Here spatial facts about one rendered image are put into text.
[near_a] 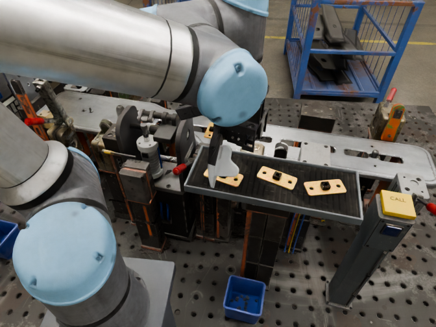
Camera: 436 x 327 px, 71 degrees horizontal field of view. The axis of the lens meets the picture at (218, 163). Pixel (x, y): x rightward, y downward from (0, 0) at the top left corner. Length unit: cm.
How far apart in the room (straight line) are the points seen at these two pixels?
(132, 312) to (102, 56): 41
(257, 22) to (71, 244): 38
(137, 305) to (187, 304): 48
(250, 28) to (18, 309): 103
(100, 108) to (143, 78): 99
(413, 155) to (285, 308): 63
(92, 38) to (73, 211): 26
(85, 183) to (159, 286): 24
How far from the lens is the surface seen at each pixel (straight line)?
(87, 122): 120
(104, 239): 43
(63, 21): 26
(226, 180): 68
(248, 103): 32
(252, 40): 47
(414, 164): 112
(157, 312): 61
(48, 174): 49
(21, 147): 47
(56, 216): 46
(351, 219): 67
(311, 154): 85
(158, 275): 63
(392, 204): 73
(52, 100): 107
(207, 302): 103
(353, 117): 180
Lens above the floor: 166
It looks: 44 degrees down
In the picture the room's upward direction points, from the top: straight up
